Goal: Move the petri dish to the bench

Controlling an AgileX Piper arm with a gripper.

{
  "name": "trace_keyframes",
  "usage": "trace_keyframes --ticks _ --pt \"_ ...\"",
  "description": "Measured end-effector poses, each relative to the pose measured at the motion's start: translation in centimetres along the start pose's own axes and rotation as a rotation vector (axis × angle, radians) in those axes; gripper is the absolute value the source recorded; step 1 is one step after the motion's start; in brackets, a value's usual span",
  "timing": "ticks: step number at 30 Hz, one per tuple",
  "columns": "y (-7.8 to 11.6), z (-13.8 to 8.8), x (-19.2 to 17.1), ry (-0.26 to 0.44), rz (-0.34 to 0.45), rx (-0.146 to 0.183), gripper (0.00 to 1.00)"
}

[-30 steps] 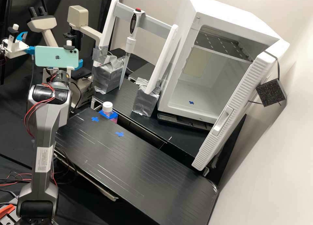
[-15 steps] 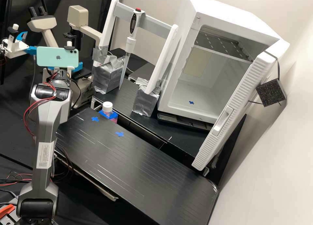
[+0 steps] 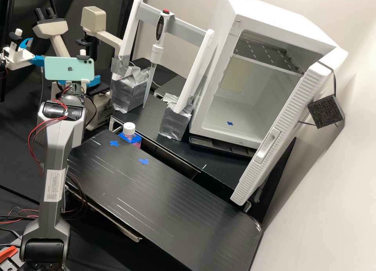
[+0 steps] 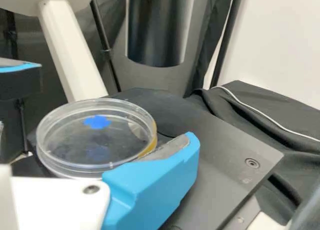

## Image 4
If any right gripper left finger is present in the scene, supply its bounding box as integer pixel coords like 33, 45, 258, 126
0, 57, 42, 101

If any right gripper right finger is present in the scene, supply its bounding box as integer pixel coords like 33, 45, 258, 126
102, 131, 201, 230

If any petri dish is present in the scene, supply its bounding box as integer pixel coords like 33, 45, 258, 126
35, 98, 159, 180

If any cream microscope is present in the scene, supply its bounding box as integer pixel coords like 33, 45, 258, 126
0, 0, 293, 230

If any black cable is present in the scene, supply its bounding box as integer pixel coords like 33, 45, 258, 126
90, 1, 122, 92

